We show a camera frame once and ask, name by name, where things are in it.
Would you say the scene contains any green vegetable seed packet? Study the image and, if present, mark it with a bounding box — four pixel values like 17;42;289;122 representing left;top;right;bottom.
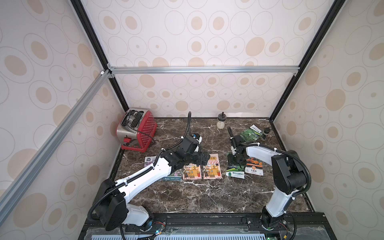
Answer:
241;125;262;142

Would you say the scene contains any pink sunflower shop seed packet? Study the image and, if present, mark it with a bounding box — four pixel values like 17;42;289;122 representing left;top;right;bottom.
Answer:
183;164;202;180

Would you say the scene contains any orange marigold seed packet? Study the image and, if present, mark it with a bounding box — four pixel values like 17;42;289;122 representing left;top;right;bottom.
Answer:
245;158;264;176

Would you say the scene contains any green gourd seed packet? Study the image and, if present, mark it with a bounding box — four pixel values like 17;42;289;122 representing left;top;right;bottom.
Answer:
226;167;245;179

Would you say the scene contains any purple flower seed packet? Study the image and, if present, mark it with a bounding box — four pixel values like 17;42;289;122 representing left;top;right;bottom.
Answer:
144;156;156;167
162;170;183;181

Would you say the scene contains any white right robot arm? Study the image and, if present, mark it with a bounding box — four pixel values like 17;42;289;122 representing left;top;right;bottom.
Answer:
228;133;312;230

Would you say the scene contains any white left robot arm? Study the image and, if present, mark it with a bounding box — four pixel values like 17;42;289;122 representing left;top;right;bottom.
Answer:
87;134;210;231

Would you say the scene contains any small dark jar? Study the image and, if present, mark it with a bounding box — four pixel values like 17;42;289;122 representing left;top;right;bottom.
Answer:
262;128;271;140

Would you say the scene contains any small glass bottle black cap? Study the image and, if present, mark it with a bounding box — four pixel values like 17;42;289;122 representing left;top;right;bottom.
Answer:
217;112;227;130

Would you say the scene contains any red polka-dot toaster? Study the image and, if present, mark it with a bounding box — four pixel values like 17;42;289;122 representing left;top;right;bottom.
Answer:
116;108;157;153

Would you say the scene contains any horizontal aluminium frame bar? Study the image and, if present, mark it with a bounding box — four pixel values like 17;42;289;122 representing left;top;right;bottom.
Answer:
110;66;300;75

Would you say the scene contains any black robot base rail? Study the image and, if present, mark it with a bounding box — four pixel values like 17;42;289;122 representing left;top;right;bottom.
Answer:
79;213;336;240

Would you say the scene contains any left aluminium frame bar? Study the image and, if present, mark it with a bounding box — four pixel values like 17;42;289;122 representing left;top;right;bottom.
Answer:
1;70;111;225

